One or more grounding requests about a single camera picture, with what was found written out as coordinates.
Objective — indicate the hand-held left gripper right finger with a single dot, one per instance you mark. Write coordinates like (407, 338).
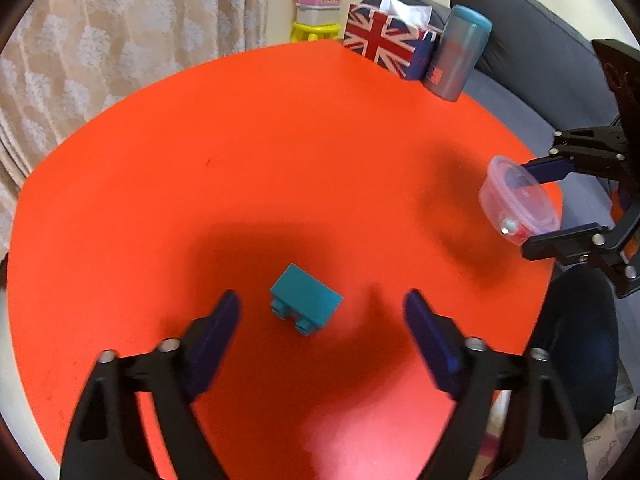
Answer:
(430, 340)

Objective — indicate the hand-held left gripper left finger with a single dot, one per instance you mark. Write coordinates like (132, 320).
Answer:
(220, 330)

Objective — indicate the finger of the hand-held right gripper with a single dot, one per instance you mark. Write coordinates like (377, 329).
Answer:
(550, 169)
(560, 242)

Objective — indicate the clear plastic container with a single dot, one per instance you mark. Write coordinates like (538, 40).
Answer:
(505, 195)

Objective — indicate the blue toy brick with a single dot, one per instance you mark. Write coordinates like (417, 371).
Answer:
(307, 297)

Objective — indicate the person's right forearm white sleeve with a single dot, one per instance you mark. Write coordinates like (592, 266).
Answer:
(615, 435)

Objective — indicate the grey sofa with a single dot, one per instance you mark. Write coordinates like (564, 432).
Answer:
(525, 35)

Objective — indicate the teal grey tumbler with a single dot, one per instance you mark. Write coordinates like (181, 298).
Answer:
(455, 55)

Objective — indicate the flag print tissue box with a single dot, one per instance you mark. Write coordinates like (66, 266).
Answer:
(385, 40)

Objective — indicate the white tissue sheet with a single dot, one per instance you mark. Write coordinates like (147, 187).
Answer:
(405, 10)

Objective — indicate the yellow plastic stool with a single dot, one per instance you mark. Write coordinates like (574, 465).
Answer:
(315, 32)

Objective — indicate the white storage box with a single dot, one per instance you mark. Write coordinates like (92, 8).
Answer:
(317, 16)

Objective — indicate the beige patterned curtain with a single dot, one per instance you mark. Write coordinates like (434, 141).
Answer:
(100, 35)

